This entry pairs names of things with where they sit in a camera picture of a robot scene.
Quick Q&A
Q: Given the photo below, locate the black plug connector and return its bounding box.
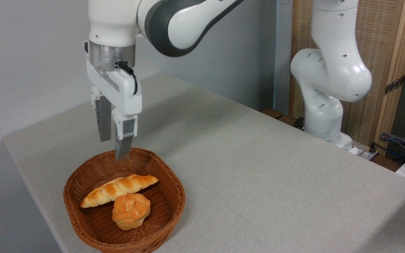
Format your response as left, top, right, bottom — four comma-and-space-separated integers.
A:
359, 142, 379, 161

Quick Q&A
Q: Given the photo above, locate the black cable bundle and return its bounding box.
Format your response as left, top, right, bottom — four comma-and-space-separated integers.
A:
380, 133, 405, 166

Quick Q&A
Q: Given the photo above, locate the long braided bread loaf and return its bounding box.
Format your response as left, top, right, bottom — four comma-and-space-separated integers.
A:
80, 174, 159, 208

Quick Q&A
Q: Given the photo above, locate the wooden woven folding screen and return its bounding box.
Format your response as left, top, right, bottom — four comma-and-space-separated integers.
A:
289, 0, 405, 157

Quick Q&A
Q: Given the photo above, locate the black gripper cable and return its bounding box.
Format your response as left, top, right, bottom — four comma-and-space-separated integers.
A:
116, 61, 139, 96

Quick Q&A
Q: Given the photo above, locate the metal screen hinge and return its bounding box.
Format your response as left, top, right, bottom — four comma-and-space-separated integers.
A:
384, 75, 405, 95

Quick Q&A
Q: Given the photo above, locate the grey tablecloth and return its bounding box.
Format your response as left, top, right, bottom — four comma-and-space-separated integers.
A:
2, 74, 405, 253

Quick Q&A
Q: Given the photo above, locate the brown wicker basket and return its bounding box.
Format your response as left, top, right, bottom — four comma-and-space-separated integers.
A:
63, 148, 186, 253

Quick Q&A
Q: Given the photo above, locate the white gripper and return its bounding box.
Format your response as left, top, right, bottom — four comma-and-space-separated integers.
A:
85, 58, 142, 161

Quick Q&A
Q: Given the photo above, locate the round knotted bread roll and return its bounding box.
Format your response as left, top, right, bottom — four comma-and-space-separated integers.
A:
112, 193, 151, 231

